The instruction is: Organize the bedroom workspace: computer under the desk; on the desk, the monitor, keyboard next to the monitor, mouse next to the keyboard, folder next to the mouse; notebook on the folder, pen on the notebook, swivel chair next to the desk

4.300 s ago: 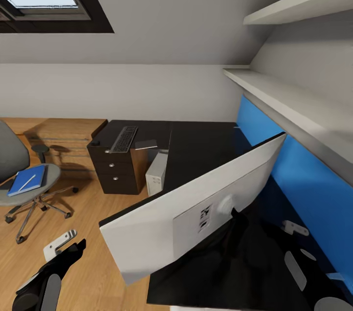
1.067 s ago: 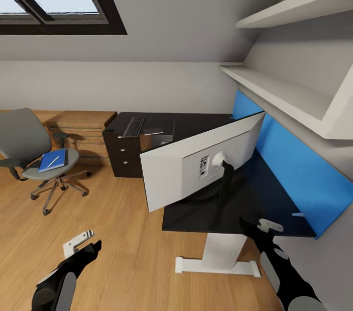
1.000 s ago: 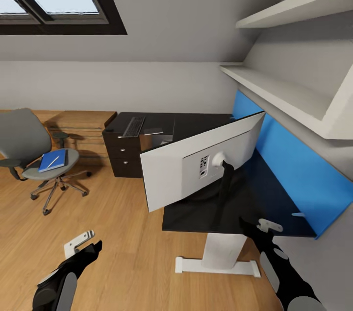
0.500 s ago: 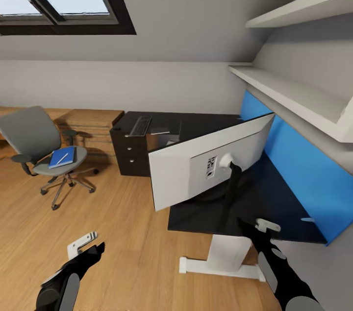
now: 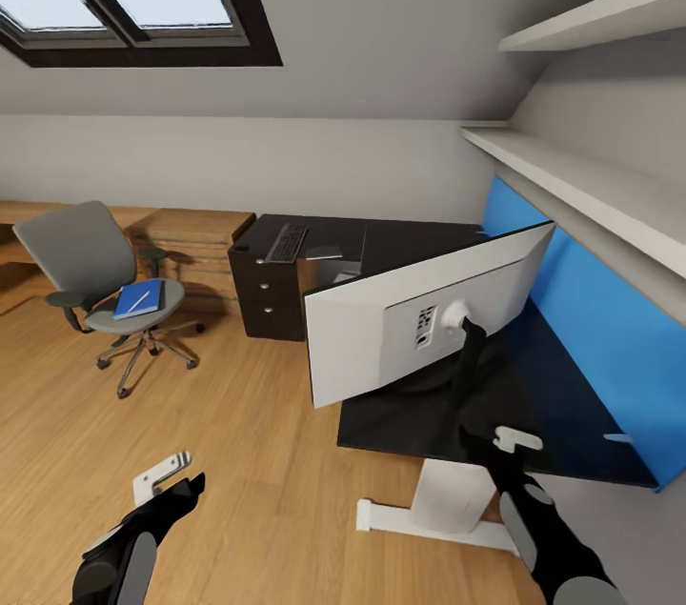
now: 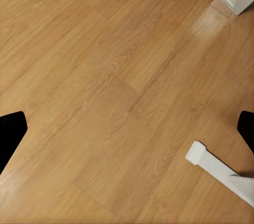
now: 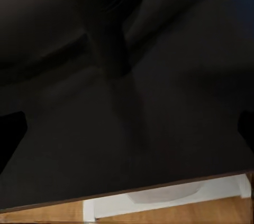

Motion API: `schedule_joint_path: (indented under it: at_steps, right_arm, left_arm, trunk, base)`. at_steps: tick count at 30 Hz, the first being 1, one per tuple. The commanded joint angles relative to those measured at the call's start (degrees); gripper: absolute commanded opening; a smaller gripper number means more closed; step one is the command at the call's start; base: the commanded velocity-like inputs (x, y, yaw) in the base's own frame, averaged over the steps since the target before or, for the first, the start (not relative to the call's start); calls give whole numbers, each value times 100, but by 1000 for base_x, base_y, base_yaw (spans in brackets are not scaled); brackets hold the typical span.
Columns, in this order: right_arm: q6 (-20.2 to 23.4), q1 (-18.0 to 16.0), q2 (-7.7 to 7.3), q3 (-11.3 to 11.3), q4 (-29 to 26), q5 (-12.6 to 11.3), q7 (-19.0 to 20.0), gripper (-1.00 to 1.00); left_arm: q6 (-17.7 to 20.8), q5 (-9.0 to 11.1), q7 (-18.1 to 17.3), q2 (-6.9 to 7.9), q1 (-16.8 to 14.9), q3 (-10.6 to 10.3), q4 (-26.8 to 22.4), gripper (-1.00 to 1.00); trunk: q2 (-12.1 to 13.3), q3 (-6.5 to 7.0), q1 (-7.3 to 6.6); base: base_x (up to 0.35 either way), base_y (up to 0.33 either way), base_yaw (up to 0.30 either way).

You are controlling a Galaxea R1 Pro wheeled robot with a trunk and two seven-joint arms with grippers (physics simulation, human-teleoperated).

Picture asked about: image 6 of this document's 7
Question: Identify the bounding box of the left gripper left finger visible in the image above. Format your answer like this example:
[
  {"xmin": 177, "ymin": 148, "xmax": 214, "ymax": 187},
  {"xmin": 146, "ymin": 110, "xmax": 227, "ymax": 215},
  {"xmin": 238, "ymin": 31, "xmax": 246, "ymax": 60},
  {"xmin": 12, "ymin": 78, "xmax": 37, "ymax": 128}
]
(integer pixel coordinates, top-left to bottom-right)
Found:
[{"xmin": 0, "ymin": 111, "xmax": 28, "ymax": 174}]

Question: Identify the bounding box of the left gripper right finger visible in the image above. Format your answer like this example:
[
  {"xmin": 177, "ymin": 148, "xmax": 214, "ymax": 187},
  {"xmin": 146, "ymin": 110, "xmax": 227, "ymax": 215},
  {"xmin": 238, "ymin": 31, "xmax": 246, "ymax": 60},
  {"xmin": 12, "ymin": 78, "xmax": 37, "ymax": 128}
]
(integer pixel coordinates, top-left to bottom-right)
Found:
[{"xmin": 237, "ymin": 111, "xmax": 254, "ymax": 153}]

